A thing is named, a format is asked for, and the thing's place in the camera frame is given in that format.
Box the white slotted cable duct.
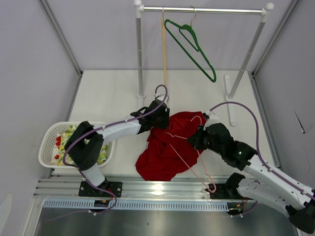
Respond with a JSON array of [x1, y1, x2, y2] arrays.
[[43, 198, 229, 212]]

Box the white plastic laundry basket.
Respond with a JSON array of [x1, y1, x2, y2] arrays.
[[38, 122, 115, 169]]

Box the yellow hanger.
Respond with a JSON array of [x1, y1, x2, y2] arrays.
[[161, 6, 167, 86]]

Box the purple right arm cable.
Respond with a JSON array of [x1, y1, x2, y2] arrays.
[[209, 101, 315, 201]]

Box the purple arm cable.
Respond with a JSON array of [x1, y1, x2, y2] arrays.
[[62, 85, 169, 216], [209, 101, 315, 201]]

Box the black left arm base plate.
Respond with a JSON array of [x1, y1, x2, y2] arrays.
[[78, 180, 123, 198]]

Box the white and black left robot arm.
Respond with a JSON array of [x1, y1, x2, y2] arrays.
[[63, 98, 170, 197]]

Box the red skirt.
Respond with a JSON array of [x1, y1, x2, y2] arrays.
[[135, 112, 206, 181]]

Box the white metal clothes rack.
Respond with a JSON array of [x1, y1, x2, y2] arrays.
[[133, 0, 274, 126]]

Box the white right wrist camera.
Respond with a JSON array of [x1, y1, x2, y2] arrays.
[[203, 110, 220, 130]]

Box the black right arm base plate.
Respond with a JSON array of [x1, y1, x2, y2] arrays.
[[205, 183, 234, 200]]

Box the pink wire hanger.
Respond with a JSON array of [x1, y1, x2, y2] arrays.
[[165, 116, 217, 193]]

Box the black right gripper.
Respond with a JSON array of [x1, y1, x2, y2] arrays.
[[187, 125, 224, 156]]

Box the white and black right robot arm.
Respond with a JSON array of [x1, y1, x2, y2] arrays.
[[188, 123, 315, 234]]

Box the lemon print cloth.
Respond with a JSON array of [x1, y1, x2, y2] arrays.
[[50, 125, 113, 167]]

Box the aluminium mounting rail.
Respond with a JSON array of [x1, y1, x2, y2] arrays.
[[33, 175, 300, 199]]

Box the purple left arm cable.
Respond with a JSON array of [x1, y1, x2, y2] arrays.
[[62, 85, 169, 216]]

